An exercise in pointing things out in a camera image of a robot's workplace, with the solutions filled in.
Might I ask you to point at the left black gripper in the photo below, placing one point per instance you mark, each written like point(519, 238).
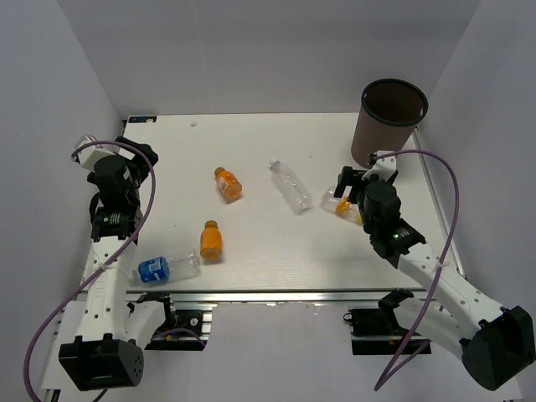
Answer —
point(141, 165)

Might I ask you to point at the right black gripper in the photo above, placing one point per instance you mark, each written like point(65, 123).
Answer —
point(349, 177)

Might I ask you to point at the clear bottle orange label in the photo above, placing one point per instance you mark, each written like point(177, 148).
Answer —
point(340, 207)

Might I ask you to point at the clear plastic bottle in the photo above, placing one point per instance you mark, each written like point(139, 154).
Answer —
point(290, 187)

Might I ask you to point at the orange juice bottle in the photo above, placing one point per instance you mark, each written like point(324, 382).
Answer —
point(228, 184)
point(211, 242)

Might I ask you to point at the clear bottle blue label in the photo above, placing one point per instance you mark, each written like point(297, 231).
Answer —
point(166, 269)

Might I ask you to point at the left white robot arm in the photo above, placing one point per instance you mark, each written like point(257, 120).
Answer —
point(107, 351)

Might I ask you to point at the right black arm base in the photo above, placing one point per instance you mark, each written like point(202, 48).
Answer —
point(373, 326)

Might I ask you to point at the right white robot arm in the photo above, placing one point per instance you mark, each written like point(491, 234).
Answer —
point(494, 343)

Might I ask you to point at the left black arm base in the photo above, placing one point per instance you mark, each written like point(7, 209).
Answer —
point(186, 321)

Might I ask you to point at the brown cylindrical bin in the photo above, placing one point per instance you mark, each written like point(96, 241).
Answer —
point(390, 111)

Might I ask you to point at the blue table corner sticker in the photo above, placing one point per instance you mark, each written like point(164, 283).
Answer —
point(141, 119)

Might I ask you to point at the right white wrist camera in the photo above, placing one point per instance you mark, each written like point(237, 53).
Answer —
point(383, 166)

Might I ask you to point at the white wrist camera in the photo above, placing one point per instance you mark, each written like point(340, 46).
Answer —
point(88, 157)
point(383, 166)

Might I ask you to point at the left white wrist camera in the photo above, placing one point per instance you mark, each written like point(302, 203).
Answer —
point(88, 157)

